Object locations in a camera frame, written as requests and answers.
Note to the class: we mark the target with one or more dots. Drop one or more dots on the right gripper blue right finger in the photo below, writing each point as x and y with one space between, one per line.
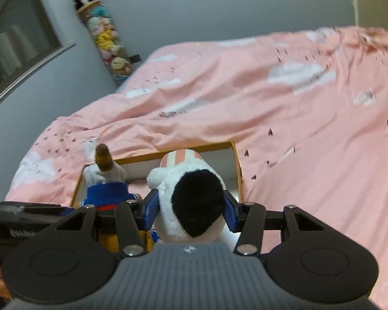
233 213

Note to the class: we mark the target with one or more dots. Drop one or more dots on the pink cloud-print bedspread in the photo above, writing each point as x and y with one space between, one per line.
307 112

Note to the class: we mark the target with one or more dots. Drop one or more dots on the window with grey frame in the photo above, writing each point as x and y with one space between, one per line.
28 41

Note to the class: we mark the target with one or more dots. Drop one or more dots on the duck plush blue shirt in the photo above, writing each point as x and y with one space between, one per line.
106 188

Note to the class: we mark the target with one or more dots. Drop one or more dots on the white dog plush toy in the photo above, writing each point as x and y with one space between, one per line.
191 199

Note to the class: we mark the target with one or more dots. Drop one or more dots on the hanging plush toy column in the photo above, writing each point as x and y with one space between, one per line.
99 23

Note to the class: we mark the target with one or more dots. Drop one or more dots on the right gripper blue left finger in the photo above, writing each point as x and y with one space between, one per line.
148 210

